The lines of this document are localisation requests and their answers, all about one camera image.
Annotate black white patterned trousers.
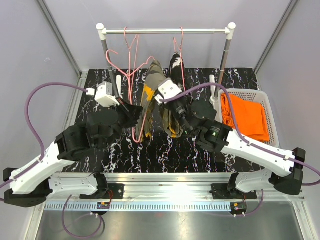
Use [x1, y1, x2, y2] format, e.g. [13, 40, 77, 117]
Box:
[168, 52, 190, 91]

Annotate pink wire hanger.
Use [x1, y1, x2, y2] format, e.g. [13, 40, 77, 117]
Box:
[123, 27, 140, 104]
[105, 49, 155, 144]
[173, 26, 186, 91]

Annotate camouflage olive yellow trousers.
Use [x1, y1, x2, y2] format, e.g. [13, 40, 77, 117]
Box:
[135, 60, 183, 143]

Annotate orange trousers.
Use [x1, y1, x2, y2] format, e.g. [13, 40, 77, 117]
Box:
[220, 93, 270, 142]

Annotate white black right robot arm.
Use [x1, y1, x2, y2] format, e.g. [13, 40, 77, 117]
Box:
[161, 97, 304, 199]

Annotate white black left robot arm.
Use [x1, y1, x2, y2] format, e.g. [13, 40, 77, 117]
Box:
[2, 101, 143, 208]

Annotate white plastic laundry basket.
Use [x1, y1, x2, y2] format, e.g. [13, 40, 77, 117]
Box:
[227, 88, 280, 148]

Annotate white metal clothes rack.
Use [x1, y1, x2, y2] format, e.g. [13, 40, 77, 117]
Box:
[96, 22, 236, 98]

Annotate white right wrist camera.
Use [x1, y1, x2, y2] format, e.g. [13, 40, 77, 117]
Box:
[154, 78, 182, 105]

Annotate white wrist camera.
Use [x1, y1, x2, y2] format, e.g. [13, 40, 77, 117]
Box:
[154, 78, 182, 105]
[85, 81, 120, 108]

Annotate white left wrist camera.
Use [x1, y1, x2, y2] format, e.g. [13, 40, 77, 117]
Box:
[85, 81, 120, 108]

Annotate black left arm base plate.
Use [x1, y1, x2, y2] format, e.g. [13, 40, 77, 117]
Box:
[79, 183, 125, 200]

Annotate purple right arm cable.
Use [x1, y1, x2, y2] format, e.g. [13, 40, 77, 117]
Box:
[159, 82, 320, 217]

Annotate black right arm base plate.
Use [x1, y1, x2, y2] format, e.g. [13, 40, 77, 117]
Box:
[210, 183, 258, 200]

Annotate white slotted cable duct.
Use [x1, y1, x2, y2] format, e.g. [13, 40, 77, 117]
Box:
[44, 201, 231, 212]

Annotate aluminium extrusion rail frame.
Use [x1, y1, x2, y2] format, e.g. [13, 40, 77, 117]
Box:
[23, 69, 316, 240]

